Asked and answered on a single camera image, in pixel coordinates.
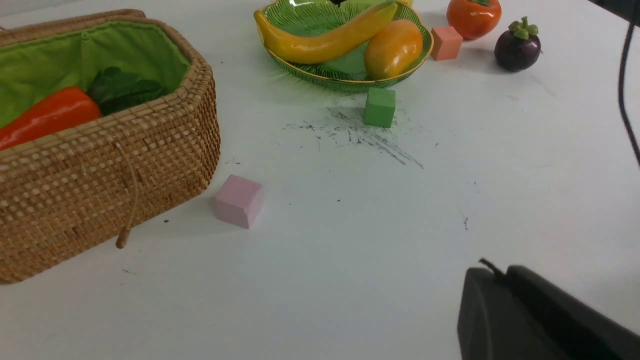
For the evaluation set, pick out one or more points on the orange carrot with leaves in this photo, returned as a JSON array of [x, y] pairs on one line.
[[50, 117]]

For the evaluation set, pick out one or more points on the green glass leaf plate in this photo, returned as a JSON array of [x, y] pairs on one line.
[[347, 73]]

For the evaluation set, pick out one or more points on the woven wicker basket green lining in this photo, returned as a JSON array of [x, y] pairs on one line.
[[155, 145]]

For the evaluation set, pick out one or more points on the green foam cube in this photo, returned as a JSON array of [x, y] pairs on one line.
[[380, 107]]

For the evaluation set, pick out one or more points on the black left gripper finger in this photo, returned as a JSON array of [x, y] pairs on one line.
[[519, 315]]

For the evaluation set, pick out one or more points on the salmon foam cube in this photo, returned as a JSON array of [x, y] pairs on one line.
[[447, 43]]

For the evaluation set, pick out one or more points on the orange persimmon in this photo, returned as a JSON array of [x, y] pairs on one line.
[[473, 19]]

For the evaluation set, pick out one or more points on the orange yellow mango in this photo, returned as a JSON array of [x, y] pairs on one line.
[[393, 50]]

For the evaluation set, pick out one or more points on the pink foam cube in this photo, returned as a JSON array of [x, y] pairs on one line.
[[239, 201]]

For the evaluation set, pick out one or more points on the dark purple mangosteen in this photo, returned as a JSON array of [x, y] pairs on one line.
[[519, 47]]

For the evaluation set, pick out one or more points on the yellow banana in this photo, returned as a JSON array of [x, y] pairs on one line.
[[338, 42]]

